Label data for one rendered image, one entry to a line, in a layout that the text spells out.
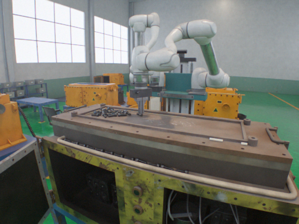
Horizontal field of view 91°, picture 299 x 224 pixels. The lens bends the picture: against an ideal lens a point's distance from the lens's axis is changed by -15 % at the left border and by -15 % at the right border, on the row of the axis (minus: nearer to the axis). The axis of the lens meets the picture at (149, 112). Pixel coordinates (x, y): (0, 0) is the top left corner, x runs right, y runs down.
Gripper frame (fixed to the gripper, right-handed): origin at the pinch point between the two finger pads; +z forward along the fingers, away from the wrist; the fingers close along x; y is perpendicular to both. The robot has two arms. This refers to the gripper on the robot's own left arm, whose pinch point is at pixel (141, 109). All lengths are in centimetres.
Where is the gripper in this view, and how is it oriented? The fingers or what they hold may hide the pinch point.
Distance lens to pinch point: 106.1
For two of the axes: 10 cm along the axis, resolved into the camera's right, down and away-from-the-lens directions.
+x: 8.2, -1.4, 5.6
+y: 5.8, 2.0, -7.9
